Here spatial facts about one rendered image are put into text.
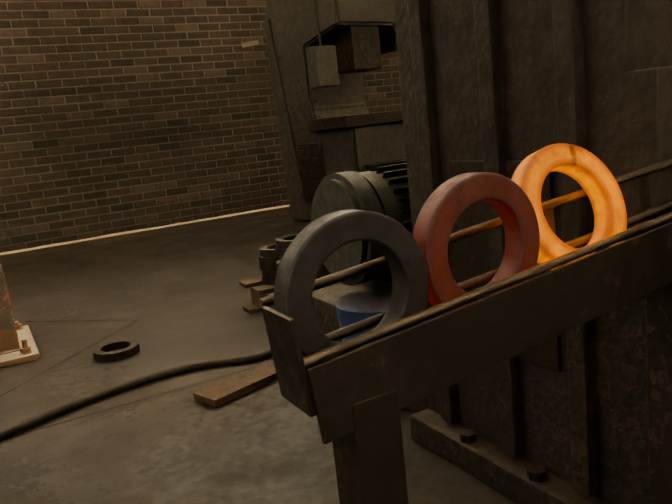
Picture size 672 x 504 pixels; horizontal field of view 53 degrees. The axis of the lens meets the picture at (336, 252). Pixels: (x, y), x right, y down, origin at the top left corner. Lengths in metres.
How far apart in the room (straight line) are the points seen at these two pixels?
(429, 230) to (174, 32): 6.38
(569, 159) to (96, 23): 6.18
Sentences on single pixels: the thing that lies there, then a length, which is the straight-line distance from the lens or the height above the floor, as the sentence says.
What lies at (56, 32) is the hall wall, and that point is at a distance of 6.84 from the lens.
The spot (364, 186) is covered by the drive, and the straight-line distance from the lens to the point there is 2.13.
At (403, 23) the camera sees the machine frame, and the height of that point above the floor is 1.05.
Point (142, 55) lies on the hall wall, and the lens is 6.95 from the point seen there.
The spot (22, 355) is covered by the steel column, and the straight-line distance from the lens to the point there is 3.14.
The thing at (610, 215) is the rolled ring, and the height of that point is 0.67.
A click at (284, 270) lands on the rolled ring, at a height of 0.70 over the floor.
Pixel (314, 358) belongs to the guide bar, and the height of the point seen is 0.61.
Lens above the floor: 0.84
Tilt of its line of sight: 11 degrees down
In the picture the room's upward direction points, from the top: 6 degrees counter-clockwise
